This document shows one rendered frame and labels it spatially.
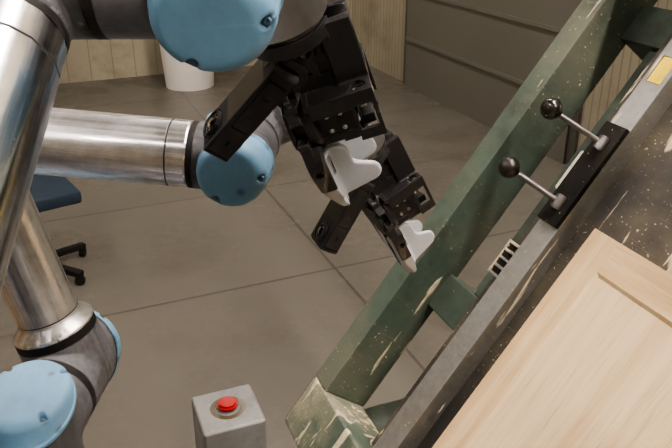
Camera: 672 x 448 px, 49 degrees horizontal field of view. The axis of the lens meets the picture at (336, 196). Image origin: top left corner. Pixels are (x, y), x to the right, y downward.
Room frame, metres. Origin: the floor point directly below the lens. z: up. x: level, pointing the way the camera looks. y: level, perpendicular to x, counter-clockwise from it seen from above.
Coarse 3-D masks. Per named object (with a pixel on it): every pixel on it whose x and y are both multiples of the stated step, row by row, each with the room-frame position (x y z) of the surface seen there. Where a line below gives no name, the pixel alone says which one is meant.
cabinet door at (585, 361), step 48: (576, 288) 1.02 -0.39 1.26; (624, 288) 0.97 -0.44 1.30; (528, 336) 1.02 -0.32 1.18; (576, 336) 0.96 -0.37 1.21; (624, 336) 0.91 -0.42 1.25; (480, 384) 1.01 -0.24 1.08; (528, 384) 0.95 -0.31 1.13; (576, 384) 0.90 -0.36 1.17; (624, 384) 0.85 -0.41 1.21; (480, 432) 0.94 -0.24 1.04; (528, 432) 0.89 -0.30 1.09; (576, 432) 0.84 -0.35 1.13; (624, 432) 0.80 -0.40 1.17
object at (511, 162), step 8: (504, 160) 1.16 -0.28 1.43; (512, 160) 1.15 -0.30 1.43; (504, 168) 1.15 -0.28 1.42; (512, 168) 1.14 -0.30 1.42; (520, 168) 1.15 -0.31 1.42; (504, 176) 1.15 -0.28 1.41; (512, 176) 1.15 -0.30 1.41; (520, 176) 1.15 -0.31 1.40; (536, 184) 1.15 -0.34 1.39; (544, 192) 1.14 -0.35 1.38; (552, 200) 1.14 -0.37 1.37; (560, 200) 1.13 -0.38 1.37; (560, 208) 1.13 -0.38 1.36
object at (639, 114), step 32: (640, 96) 1.20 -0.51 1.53; (640, 128) 1.16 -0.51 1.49; (608, 160) 1.14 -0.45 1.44; (544, 224) 1.14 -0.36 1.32; (576, 224) 1.13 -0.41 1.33; (512, 256) 1.14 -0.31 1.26; (544, 256) 1.10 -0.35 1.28; (512, 288) 1.09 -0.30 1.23; (480, 320) 1.08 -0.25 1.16; (448, 352) 1.08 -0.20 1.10; (480, 352) 1.06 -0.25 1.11; (448, 384) 1.04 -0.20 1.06; (416, 416) 1.03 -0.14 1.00
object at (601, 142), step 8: (544, 104) 1.18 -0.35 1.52; (552, 104) 1.17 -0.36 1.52; (560, 104) 1.18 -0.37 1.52; (544, 112) 1.18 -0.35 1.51; (552, 112) 1.17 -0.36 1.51; (560, 112) 1.17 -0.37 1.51; (568, 120) 1.18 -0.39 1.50; (576, 128) 1.17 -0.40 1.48; (584, 128) 1.17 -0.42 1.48; (592, 136) 1.17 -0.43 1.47; (600, 136) 1.17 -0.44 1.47; (600, 144) 1.16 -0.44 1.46
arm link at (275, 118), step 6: (276, 108) 0.85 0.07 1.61; (210, 114) 0.88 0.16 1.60; (270, 114) 0.83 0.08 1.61; (276, 114) 0.85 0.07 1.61; (270, 120) 0.82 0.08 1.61; (276, 120) 0.84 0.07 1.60; (282, 120) 0.84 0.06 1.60; (276, 126) 0.82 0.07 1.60; (282, 126) 0.85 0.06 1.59; (276, 132) 0.81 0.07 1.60; (282, 132) 0.85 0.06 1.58; (282, 138) 0.85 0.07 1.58; (288, 138) 0.86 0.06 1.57; (282, 144) 0.87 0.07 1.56
